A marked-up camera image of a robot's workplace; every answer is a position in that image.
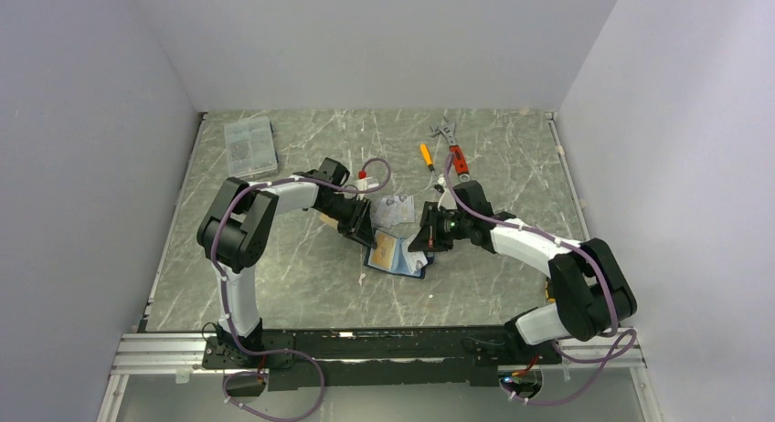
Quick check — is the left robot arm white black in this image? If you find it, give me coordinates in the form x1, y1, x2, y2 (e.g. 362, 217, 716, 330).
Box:
196, 158, 386, 367

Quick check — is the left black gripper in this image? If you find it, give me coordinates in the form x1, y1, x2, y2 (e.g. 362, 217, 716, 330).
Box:
317, 194, 377, 249

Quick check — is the gold card stack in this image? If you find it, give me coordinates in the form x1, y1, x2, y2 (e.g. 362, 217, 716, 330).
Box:
320, 213, 338, 229

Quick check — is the clear plastic screw box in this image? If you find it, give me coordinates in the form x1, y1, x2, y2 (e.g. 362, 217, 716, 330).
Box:
224, 116, 279, 179

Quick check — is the orange handled screwdriver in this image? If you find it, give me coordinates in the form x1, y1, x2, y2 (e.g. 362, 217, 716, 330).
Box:
419, 143, 435, 174

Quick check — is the silver card stack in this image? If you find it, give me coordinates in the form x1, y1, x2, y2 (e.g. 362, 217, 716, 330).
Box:
372, 195, 416, 228

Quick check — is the blue leather card holder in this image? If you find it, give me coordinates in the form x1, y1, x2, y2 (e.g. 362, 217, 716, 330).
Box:
363, 230, 434, 280

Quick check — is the gold VIP card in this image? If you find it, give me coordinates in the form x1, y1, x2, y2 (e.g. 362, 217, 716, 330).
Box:
369, 231, 398, 270

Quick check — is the red handled adjustable wrench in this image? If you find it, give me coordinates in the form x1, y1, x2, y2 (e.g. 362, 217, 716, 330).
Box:
430, 120, 471, 182

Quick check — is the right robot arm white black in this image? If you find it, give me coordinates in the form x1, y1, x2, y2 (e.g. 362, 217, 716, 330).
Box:
408, 181, 638, 363

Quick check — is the aluminium frame rail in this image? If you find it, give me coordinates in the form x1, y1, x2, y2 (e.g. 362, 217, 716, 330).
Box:
111, 333, 206, 378

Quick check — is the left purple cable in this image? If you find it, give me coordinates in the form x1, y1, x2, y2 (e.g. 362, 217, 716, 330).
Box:
208, 157, 392, 422

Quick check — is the purple cable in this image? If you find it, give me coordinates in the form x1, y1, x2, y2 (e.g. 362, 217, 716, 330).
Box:
442, 153, 638, 407
208, 157, 392, 422

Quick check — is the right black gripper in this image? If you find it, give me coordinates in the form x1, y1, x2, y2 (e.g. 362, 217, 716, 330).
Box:
409, 206, 472, 252

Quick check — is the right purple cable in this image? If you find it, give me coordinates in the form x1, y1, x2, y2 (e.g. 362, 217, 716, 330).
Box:
442, 153, 638, 407

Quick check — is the silver VIP card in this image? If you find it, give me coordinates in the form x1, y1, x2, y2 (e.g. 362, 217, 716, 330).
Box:
405, 251, 429, 274

